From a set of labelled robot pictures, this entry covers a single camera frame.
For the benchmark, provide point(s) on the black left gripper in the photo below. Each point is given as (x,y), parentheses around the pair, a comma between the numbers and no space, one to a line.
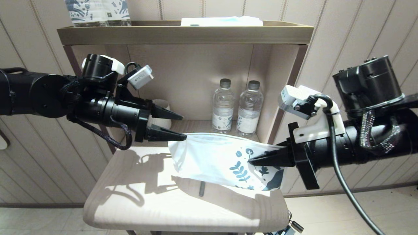
(143,124)

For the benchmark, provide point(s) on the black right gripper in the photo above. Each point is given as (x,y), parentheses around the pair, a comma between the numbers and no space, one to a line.
(303,156)

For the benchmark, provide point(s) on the white floral zip pouch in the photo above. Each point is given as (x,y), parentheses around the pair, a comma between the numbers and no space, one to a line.
(209,156)

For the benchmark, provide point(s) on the grey toothbrush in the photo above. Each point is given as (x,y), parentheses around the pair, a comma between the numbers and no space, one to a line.
(202,189)

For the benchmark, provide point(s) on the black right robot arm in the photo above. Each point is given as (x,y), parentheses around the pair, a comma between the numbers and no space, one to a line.
(369,81)

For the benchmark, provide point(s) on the white ribbed mug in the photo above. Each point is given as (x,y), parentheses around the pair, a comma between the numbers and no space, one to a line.
(165,124)

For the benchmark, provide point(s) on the clear water bottle grey cap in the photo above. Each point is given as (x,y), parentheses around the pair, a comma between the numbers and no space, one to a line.
(223,109)
(249,111)

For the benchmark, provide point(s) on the beige wooden shelf unit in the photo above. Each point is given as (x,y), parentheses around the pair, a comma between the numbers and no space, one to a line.
(186,35)

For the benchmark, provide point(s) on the white blue packet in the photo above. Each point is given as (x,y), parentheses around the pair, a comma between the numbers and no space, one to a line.
(222,22)

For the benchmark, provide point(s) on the water bottle blue patterned label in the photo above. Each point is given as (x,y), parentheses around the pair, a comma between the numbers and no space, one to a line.
(119,11)

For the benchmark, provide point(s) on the floral pouches on top shelf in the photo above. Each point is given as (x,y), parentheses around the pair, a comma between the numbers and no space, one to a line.
(86,11)

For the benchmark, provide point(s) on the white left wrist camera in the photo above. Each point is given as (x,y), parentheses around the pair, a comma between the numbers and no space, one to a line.
(140,77)

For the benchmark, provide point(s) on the white wall fixture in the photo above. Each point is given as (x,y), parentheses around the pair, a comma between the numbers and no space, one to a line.
(3,142)

